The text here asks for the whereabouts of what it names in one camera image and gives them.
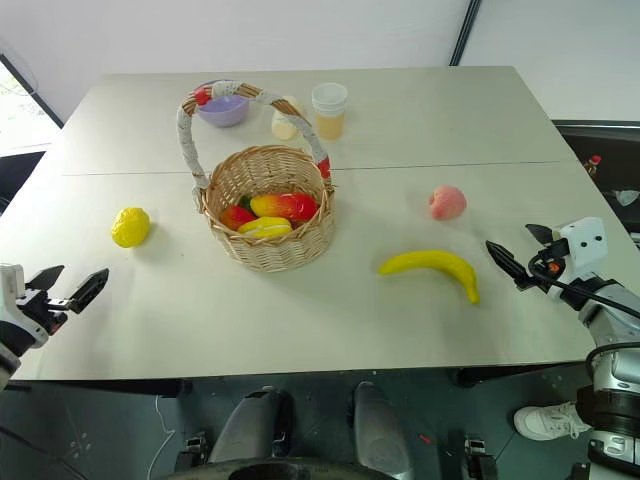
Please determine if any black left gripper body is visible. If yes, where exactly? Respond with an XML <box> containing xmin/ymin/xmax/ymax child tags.
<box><xmin>15</xmin><ymin>287</ymin><xmax>70</xmax><ymax>338</ymax></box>

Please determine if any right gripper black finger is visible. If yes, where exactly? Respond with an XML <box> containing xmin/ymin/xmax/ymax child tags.
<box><xmin>524</xmin><ymin>223</ymin><xmax>556</xmax><ymax>246</ymax></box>
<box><xmin>485</xmin><ymin>240</ymin><xmax>532</xmax><ymax>292</ymax></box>

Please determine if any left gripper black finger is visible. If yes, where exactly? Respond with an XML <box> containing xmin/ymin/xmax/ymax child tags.
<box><xmin>24</xmin><ymin>264</ymin><xmax>66</xmax><ymax>292</ymax></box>
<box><xmin>68</xmin><ymin>267</ymin><xmax>111</xmax><ymax>316</ymax></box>

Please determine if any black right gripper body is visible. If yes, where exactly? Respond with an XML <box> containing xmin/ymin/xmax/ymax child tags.
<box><xmin>523</xmin><ymin>238</ymin><xmax>572</xmax><ymax>301</ymax></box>

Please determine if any small red fruit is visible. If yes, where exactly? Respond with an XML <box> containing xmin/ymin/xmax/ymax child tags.
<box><xmin>219</xmin><ymin>204</ymin><xmax>258</xmax><ymax>232</ymax></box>

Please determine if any yellow plastic banana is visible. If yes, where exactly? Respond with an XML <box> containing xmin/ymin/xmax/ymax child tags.
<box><xmin>235</xmin><ymin>215</ymin><xmax>294</xmax><ymax>238</ymax></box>

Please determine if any yellow lemon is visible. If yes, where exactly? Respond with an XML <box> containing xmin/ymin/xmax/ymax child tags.
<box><xmin>110</xmin><ymin>206</ymin><xmax>152</xmax><ymax>249</ymax></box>

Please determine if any pink peach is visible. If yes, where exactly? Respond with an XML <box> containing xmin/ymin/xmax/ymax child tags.
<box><xmin>427</xmin><ymin>184</ymin><xmax>469</xmax><ymax>222</ymax></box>

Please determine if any white sneaker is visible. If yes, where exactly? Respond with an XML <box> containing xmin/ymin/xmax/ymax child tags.
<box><xmin>513</xmin><ymin>401</ymin><xmax>593</xmax><ymax>442</ymax></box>

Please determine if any dark rounded grey shape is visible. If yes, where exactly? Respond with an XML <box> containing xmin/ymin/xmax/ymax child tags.
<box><xmin>206</xmin><ymin>386</ymin><xmax>296</xmax><ymax>465</ymax></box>

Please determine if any red and yellow mango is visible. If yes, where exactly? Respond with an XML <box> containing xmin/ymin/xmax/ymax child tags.
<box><xmin>249</xmin><ymin>191</ymin><xmax>320</xmax><ymax>223</ymax></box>

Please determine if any black slanted pole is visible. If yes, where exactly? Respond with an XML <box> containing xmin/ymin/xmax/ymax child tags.
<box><xmin>449</xmin><ymin>0</ymin><xmax>484</xmax><ymax>67</ymax></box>

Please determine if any purple bowl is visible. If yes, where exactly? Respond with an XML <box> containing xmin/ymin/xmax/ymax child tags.
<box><xmin>196</xmin><ymin>79</ymin><xmax>250</xmax><ymax>129</ymax></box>

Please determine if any plastic jar with white lid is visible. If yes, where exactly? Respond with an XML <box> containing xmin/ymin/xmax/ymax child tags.
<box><xmin>310</xmin><ymin>82</ymin><xmax>349</xmax><ymax>142</ymax></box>

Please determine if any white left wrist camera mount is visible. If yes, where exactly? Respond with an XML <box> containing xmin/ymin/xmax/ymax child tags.
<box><xmin>0</xmin><ymin>263</ymin><xmax>52</xmax><ymax>351</ymax></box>

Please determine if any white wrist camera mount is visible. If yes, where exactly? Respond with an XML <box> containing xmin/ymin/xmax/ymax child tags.
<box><xmin>551</xmin><ymin>216</ymin><xmax>609</xmax><ymax>277</ymax></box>
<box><xmin>0</xmin><ymin>263</ymin><xmax>52</xmax><ymax>351</ymax></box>

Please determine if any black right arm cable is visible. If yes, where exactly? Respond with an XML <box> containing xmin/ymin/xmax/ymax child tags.
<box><xmin>527</xmin><ymin>248</ymin><xmax>640</xmax><ymax>321</ymax></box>

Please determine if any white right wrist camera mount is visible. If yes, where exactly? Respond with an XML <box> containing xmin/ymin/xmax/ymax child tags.
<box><xmin>551</xmin><ymin>216</ymin><xmax>609</xmax><ymax>277</ymax></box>

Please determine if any thin white cable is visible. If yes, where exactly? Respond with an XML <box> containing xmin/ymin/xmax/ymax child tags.
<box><xmin>148</xmin><ymin>393</ymin><xmax>178</xmax><ymax>479</ymax></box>

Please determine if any wicker basket with handle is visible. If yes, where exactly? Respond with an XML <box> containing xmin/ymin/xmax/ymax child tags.
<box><xmin>174</xmin><ymin>81</ymin><xmax>337</xmax><ymax>274</ymax></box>

